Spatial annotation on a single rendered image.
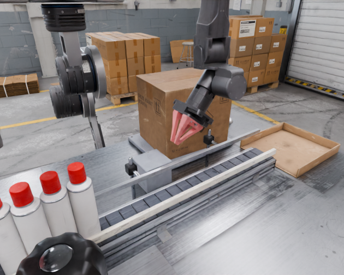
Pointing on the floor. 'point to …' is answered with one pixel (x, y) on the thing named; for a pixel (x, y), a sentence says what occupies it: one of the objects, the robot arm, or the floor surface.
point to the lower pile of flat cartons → (16, 85)
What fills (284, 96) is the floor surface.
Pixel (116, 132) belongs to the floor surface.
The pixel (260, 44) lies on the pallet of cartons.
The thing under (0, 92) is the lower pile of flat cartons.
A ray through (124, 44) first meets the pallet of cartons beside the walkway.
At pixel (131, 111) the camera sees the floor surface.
